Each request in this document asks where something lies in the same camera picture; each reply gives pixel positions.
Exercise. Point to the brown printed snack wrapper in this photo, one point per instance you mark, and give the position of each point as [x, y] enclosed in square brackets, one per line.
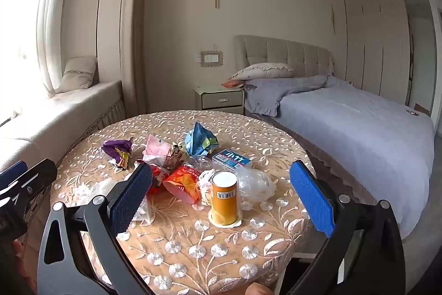
[176, 155]

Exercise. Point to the bed with white bedspread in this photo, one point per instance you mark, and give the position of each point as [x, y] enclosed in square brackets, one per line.
[362, 143]

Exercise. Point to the round table with embroidered tablecloth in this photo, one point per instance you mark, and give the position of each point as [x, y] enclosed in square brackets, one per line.
[193, 246]

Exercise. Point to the beige nightstand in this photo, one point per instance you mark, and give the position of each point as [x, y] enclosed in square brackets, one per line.
[221, 99]

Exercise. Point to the white sheer curtain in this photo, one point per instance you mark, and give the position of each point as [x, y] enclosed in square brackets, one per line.
[55, 22]

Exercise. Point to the clear plastic wrap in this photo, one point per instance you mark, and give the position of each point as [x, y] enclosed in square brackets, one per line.
[200, 163]

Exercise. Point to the clear plastic bag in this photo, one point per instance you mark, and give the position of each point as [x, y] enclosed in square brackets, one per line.
[255, 182]

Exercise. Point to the small dark object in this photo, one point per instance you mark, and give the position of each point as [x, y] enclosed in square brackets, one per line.
[412, 112]

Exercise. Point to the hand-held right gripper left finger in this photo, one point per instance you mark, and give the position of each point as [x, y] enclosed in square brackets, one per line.
[133, 193]

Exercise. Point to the purple snack wrapper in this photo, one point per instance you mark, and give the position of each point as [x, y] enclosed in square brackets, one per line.
[115, 146]

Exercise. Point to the grey ruffled quilt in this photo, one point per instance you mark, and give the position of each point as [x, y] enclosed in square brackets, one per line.
[276, 91]

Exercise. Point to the orange cylindrical can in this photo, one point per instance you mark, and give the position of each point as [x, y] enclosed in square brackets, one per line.
[223, 201]

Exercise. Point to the beige wardrobe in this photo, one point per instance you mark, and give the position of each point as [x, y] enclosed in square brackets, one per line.
[376, 49]

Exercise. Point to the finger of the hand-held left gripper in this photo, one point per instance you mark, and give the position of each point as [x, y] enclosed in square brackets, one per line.
[12, 174]
[41, 174]

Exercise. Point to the orange packet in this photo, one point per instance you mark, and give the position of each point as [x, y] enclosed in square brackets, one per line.
[230, 84]

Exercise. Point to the grey ruffled pillow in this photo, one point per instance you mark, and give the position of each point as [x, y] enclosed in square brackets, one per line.
[262, 71]

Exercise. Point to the pink packet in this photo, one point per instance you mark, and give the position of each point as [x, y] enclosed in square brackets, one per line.
[155, 148]

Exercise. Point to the wall switch plate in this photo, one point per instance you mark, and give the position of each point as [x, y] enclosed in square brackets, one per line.
[211, 57]

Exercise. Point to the yellow brown candy wrapper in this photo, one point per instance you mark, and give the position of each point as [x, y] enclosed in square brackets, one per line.
[123, 160]

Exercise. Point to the beige tufted headboard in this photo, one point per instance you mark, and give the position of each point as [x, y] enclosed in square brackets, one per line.
[286, 51]

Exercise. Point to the beige trimmed cushion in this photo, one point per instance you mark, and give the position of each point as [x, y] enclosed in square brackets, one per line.
[79, 72]

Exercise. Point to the red snack wrapper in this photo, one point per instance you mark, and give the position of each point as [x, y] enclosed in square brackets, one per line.
[157, 179]

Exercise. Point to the blue snack bag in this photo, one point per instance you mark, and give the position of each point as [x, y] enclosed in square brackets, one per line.
[198, 139]

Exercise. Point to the blue tissue pack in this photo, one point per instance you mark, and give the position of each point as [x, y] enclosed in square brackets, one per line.
[231, 159]

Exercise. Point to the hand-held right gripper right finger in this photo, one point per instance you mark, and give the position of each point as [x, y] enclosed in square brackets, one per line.
[310, 198]

